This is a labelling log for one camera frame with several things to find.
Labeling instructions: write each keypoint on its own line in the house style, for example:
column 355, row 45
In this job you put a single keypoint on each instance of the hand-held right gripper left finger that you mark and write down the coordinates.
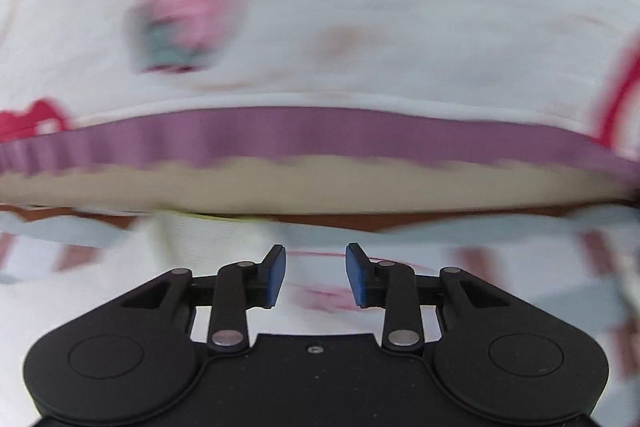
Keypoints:
column 276, row 277

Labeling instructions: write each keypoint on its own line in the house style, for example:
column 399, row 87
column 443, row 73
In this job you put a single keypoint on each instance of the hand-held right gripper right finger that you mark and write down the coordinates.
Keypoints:
column 356, row 277

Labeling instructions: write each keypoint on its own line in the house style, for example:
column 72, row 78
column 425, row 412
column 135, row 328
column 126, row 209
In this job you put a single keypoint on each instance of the bear print quilted cover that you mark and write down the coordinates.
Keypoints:
column 320, row 7

